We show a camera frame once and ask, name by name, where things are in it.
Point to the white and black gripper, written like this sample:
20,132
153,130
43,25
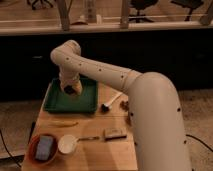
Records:
71,86

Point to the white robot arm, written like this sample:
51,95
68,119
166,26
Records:
154,107

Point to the green plastic tray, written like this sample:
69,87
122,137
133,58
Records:
57,101

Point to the yellow banana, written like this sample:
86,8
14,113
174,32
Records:
64,123

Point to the dark brown food pile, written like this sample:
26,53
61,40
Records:
124,105

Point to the metal fork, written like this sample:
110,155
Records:
88,138

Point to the white cup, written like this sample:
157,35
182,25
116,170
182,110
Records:
67,144

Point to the dark brush block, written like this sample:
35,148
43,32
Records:
113,133

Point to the blue sponge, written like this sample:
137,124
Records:
44,148

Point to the black office chair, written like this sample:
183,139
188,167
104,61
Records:
139,5

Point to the white handled brush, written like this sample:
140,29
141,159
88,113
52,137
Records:
105,107

